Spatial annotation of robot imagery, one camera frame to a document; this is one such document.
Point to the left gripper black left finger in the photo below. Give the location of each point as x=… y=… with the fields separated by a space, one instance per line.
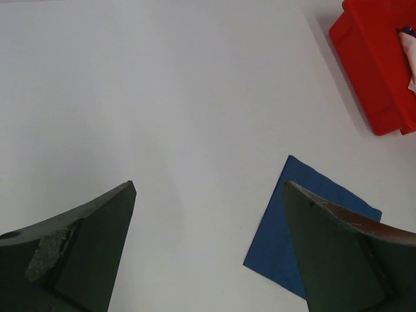
x=68 y=262

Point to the red plastic bin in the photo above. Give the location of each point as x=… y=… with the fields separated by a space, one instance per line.
x=366 y=39

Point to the dark blue paper napkin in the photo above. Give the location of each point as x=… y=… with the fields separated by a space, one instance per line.
x=271 y=253

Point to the white napkin roll with utensil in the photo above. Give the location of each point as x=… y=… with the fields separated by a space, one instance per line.
x=407 y=40

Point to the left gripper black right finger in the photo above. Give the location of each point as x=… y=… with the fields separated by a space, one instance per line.
x=348 y=262

